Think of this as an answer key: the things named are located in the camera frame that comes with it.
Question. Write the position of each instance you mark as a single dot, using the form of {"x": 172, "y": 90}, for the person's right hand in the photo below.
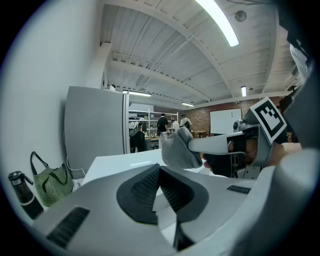
{"x": 251, "y": 150}

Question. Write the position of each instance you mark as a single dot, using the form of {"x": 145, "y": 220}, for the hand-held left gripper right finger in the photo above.
{"x": 215, "y": 192}

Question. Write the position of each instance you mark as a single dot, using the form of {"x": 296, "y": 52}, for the person's white shirt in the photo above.
{"x": 298, "y": 60}

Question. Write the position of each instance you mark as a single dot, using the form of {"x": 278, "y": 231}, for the round ceiling smoke detector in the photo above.
{"x": 240, "y": 15}

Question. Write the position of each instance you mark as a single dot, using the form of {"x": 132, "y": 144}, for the whiteboard on wheeled stand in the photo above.
{"x": 225, "y": 121}

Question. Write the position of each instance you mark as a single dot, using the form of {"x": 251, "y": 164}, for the white patterned jacket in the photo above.
{"x": 133, "y": 125}

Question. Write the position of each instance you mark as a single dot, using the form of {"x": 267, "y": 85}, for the person's right forearm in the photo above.
{"x": 285, "y": 153}

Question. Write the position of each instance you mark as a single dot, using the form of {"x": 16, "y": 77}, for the short ceiling light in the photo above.
{"x": 243, "y": 91}

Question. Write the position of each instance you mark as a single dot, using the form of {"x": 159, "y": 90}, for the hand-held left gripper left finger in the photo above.
{"x": 100, "y": 212}

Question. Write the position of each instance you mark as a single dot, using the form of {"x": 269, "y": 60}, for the green striped bag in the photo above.
{"x": 53, "y": 185}

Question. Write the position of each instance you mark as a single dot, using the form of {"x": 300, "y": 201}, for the white shelf rack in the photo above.
{"x": 150, "y": 120}

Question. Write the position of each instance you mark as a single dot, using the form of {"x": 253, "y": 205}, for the grey partition panel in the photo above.
{"x": 92, "y": 125}

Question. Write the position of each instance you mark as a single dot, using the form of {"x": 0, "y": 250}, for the grey cloth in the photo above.
{"x": 175, "y": 150}

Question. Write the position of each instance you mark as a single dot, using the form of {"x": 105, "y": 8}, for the long ceiling light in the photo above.
{"x": 220, "y": 22}

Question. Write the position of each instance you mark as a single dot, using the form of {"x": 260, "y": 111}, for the black water bottle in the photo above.
{"x": 25, "y": 195}

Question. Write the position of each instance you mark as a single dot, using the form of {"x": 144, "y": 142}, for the ceiling tube light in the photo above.
{"x": 137, "y": 94}
{"x": 187, "y": 104}

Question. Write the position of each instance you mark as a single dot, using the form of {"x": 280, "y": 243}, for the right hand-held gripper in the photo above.
{"x": 270, "y": 120}

